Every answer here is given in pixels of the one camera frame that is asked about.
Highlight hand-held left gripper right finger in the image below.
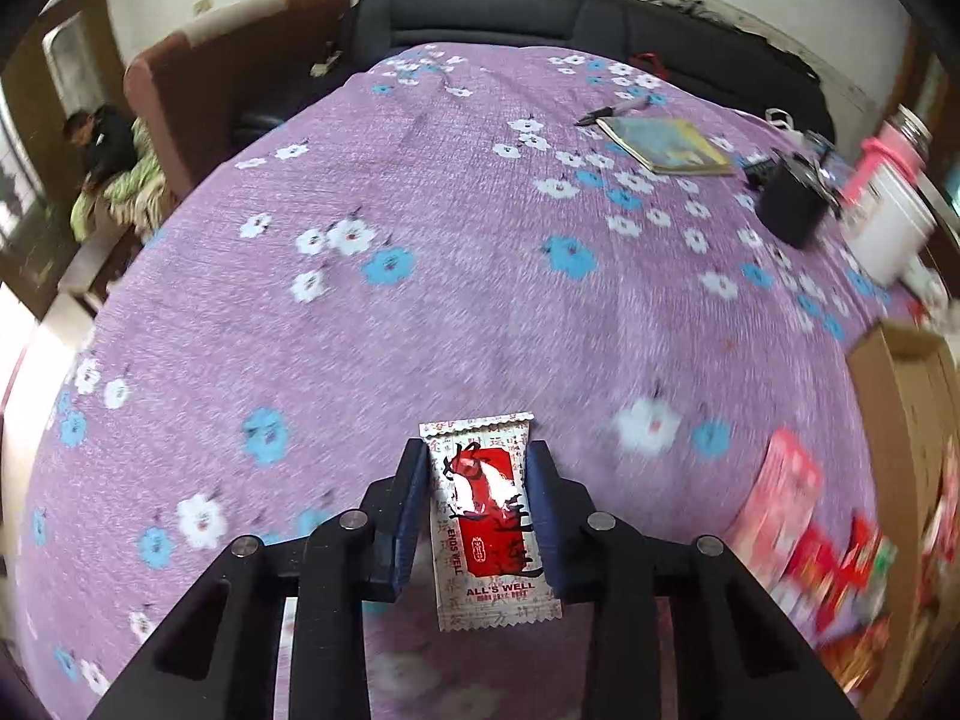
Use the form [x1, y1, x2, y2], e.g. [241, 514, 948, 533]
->
[525, 439, 863, 720]

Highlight purple floral tablecloth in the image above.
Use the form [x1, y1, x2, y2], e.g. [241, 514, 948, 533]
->
[0, 41, 901, 720]

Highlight pink thermos bottle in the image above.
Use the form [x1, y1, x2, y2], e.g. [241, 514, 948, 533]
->
[840, 105, 935, 211]

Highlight black sofa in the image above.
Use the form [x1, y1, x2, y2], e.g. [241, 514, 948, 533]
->
[337, 0, 837, 143]

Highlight brown armchair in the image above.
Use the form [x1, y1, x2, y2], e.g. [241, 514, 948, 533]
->
[124, 0, 353, 203]

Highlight pink snack packet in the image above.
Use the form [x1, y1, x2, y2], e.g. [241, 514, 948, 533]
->
[724, 427, 824, 593]

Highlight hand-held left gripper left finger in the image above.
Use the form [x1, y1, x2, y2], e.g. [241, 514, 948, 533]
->
[90, 439, 437, 720]

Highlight brown low table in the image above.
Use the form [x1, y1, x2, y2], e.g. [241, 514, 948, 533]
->
[56, 225, 143, 316]

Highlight white and red snack packet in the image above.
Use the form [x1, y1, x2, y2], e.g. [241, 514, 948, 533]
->
[418, 412, 563, 632]

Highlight notebook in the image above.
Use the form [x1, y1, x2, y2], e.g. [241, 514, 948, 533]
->
[596, 116, 736, 177]

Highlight green blanket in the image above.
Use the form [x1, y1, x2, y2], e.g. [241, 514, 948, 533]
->
[71, 120, 177, 241]

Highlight black pot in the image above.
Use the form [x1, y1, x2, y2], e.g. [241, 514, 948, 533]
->
[754, 154, 833, 248]

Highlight white plastic jar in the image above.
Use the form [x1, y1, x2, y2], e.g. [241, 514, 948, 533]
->
[847, 165, 938, 286]

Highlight black pen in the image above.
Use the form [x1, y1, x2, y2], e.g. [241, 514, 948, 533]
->
[574, 96, 650, 127]

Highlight small red snack packet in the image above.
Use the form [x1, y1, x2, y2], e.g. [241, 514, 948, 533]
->
[840, 514, 897, 593]

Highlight shiny red gold snack packet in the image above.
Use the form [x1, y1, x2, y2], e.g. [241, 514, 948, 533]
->
[817, 607, 893, 695]

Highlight white cloth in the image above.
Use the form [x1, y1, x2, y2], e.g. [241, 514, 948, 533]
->
[904, 255, 950, 323]

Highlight long red snack packet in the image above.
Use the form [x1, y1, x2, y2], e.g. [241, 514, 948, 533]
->
[784, 525, 848, 616]

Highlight cardboard box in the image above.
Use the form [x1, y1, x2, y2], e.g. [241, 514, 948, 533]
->
[847, 319, 960, 720]

